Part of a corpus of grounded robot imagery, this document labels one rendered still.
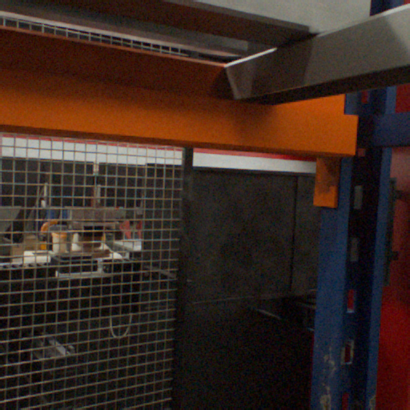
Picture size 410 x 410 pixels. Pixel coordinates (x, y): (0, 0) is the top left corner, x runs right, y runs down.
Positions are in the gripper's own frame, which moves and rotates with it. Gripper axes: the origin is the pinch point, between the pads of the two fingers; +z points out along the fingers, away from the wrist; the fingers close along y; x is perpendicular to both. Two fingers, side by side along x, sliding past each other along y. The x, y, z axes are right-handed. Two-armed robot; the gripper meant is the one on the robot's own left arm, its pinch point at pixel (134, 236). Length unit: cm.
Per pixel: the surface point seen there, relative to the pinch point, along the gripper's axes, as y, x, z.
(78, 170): -34.1, -33.8, -13.7
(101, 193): -23.1, -25.1, -8.7
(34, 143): -50, -38, -21
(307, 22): -78, -181, 56
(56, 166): -42, -34, -14
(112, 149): -21.1, -37.7, -20.9
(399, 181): 87, -73, 8
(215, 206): -6, -70, 17
